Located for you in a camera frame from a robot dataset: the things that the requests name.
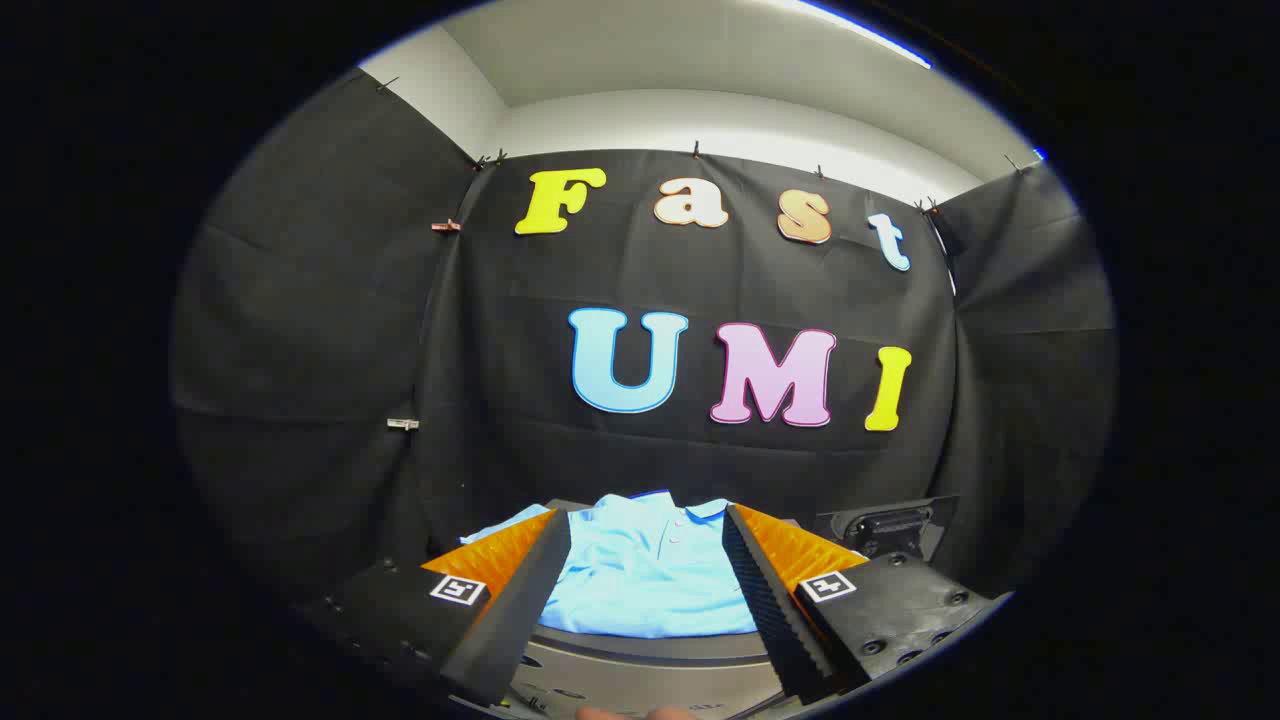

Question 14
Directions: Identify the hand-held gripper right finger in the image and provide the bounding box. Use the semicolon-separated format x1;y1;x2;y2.
722;503;1013;707

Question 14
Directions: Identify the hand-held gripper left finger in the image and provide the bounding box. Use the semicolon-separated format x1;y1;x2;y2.
298;508;573;709

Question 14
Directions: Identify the light blue polo shirt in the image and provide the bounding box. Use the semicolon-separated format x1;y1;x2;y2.
460;490;763;639

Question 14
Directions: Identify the dark washing machine lid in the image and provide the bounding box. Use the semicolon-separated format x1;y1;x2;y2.
813;495;961;563

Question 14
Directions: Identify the black backdrop cloth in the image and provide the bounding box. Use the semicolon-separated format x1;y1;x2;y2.
170;68;1118;641

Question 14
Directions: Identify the row of dark cloth clips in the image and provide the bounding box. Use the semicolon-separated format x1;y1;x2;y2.
378;76;1027;215

